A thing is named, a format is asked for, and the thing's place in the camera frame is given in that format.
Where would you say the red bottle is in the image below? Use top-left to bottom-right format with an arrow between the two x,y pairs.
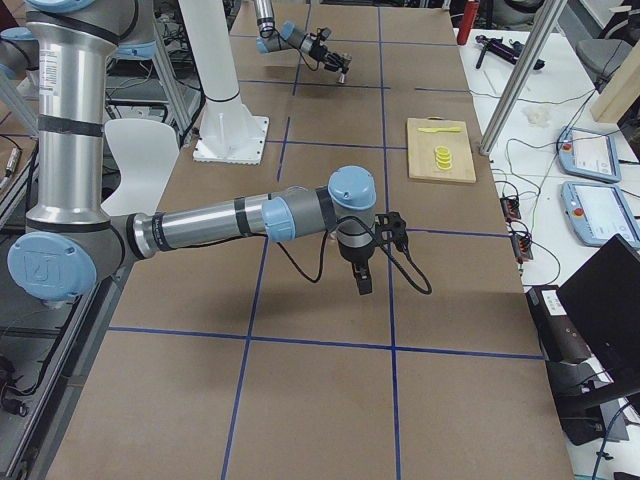
456,0 -> 480,46

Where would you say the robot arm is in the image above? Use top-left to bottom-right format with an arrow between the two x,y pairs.
7,1 -> 378,302
254,0 -> 352,83

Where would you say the blue teach pendant far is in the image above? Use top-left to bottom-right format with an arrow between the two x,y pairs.
556,126 -> 621,183

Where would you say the bamboo cutting board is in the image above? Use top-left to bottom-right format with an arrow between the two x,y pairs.
406,118 -> 476,184

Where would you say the blue teach pendant near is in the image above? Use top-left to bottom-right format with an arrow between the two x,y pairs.
560,181 -> 639,250

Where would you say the white plastic chair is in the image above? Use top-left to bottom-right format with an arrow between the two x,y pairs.
102,118 -> 180,216

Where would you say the black handheld tool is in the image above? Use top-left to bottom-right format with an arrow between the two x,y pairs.
475,35 -> 525,69

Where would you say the yellow plastic knife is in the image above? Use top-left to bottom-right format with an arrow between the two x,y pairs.
417,127 -> 463,134

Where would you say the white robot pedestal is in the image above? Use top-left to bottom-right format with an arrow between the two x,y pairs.
179,0 -> 269,165

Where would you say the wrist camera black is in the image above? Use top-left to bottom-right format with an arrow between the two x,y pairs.
375,211 -> 409,253
317,28 -> 331,41

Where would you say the blue teach pendant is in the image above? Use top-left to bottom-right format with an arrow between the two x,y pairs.
556,126 -> 621,183
560,181 -> 639,250

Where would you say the aluminium frame post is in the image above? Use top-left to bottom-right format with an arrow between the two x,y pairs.
479,0 -> 567,156

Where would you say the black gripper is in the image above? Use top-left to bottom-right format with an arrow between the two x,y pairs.
337,222 -> 376,295
307,34 -> 351,71

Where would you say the black box on table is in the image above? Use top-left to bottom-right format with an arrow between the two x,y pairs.
526,285 -> 591,365

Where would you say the grey office chair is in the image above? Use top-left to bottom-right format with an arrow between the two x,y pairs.
576,1 -> 639,92

